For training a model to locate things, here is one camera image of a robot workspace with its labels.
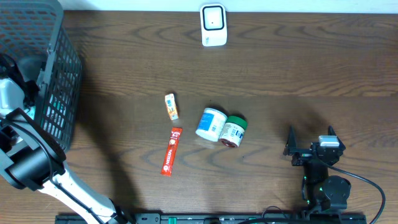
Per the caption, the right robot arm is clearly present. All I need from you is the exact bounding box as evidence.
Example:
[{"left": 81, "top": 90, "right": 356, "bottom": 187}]
[{"left": 283, "top": 126, "right": 351, "bottom": 216}]

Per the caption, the small orange box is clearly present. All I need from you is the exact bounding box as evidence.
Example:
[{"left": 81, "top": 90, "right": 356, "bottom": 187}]
[{"left": 165, "top": 93, "right": 179, "bottom": 121}]

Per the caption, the green lid white jar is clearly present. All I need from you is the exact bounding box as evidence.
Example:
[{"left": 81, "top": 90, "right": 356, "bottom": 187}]
[{"left": 219, "top": 116, "right": 248, "bottom": 147}]

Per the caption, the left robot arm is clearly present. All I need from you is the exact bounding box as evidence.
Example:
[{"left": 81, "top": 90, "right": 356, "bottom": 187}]
[{"left": 1, "top": 54, "right": 135, "bottom": 223}]

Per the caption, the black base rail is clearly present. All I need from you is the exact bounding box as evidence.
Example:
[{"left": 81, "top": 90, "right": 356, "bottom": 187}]
[{"left": 134, "top": 211, "right": 367, "bottom": 224}]

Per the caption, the red white snack packet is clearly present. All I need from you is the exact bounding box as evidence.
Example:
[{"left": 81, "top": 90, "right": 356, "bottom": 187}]
[{"left": 161, "top": 127, "right": 183, "bottom": 177}]

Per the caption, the grey plastic mesh basket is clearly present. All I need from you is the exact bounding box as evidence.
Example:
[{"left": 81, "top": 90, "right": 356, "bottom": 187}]
[{"left": 1, "top": 0, "right": 82, "bottom": 152}]

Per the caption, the white blue label jar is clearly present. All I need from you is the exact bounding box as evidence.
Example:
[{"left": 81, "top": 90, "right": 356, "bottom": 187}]
[{"left": 195, "top": 108, "right": 228, "bottom": 142}]

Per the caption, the white barcode scanner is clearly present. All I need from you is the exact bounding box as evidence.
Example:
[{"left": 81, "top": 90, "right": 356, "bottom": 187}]
[{"left": 200, "top": 3, "right": 228, "bottom": 47}]

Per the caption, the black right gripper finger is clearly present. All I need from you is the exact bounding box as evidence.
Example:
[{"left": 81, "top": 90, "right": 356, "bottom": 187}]
[
  {"left": 283, "top": 126, "right": 297, "bottom": 156},
  {"left": 328, "top": 126, "right": 346, "bottom": 151}
]

